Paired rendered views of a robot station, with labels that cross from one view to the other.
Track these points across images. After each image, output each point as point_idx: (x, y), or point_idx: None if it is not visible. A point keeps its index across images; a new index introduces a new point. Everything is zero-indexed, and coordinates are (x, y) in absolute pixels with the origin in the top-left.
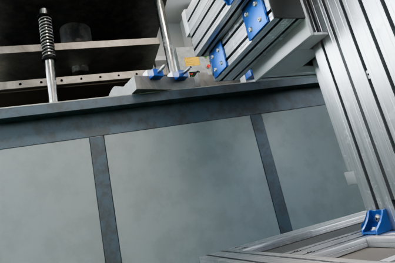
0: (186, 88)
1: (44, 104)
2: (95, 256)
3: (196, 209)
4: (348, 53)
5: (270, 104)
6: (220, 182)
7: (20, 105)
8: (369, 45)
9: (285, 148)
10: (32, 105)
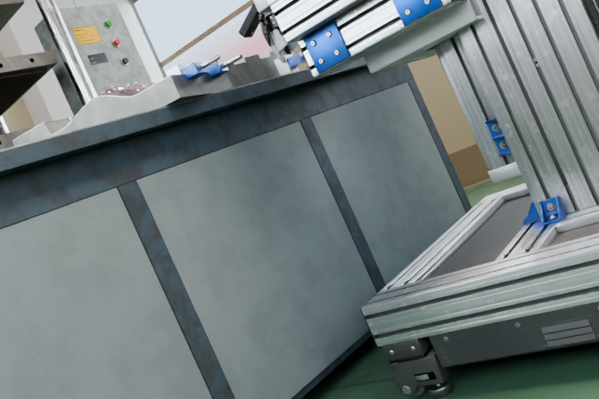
0: (229, 89)
1: (48, 139)
2: (184, 365)
3: (279, 265)
4: (511, 39)
5: (316, 102)
6: (294, 222)
7: (11, 147)
8: (538, 32)
9: (346, 161)
10: (28, 143)
